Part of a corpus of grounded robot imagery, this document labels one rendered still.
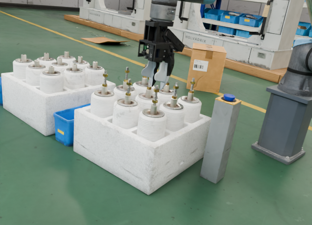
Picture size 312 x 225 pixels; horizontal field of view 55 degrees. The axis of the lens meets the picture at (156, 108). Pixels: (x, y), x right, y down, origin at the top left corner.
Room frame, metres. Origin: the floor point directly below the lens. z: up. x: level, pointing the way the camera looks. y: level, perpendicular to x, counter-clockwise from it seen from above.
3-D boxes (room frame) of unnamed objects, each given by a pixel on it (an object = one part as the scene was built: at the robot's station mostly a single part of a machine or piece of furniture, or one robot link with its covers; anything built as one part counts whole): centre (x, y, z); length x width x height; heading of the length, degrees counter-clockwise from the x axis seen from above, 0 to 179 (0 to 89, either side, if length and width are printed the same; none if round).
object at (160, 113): (0.94, 0.01, 0.25); 0.08 x 0.08 x 0.01
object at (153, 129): (0.94, 0.01, 0.16); 0.10 x 0.10 x 0.18
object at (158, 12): (0.93, 0.01, 0.57); 0.08 x 0.08 x 0.05
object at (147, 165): (1.10, 0.04, 0.09); 0.39 x 0.39 x 0.18; 55
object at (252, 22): (6.27, -1.68, 0.36); 0.50 x 0.38 x 0.21; 136
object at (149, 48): (0.92, 0.02, 0.49); 0.09 x 0.08 x 0.12; 139
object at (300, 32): (5.62, -2.35, 0.36); 0.50 x 0.38 x 0.21; 135
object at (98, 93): (1.08, 0.20, 0.25); 0.08 x 0.08 x 0.01
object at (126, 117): (1.01, 0.10, 0.16); 0.10 x 0.10 x 0.18
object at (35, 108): (1.42, 0.49, 0.09); 0.39 x 0.39 x 0.18; 52
